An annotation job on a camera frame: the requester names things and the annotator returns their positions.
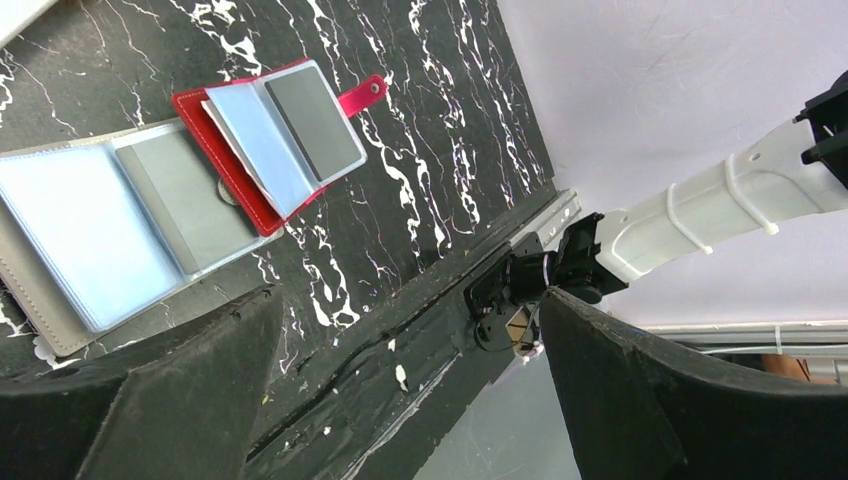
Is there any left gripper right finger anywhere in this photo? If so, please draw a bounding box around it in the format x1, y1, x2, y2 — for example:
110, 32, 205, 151
539, 288, 847, 479

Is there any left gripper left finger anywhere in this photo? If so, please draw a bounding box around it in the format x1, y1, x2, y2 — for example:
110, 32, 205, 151
1, 287, 282, 479

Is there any grey card holder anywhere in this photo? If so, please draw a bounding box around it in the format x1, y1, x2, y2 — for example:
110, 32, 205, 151
1, 119, 266, 356

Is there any red leather card holder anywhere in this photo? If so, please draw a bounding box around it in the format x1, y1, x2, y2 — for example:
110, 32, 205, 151
171, 58, 388, 237

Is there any grey credit card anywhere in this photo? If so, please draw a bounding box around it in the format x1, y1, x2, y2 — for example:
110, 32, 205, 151
264, 62, 366, 183

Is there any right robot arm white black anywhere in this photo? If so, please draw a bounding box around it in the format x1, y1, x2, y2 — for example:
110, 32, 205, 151
464, 77, 847, 352

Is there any white plastic bin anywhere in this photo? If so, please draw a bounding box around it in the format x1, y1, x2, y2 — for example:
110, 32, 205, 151
0, 0, 57, 47

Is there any aluminium rail frame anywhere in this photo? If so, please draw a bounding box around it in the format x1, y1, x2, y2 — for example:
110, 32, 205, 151
509, 189, 582, 250

